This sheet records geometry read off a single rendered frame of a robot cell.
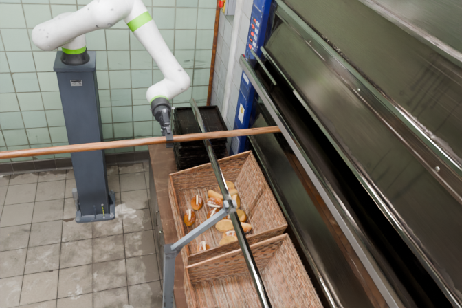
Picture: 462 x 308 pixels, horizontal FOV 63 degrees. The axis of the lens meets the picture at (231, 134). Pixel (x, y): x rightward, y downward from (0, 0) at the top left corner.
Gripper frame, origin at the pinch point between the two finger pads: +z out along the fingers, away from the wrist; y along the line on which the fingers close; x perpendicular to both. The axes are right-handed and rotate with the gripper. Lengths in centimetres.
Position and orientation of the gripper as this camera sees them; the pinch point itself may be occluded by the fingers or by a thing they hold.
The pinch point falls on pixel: (168, 139)
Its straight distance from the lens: 164.9
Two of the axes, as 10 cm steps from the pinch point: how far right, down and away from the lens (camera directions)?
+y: -1.2, 7.9, 6.1
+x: -9.5, 0.8, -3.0
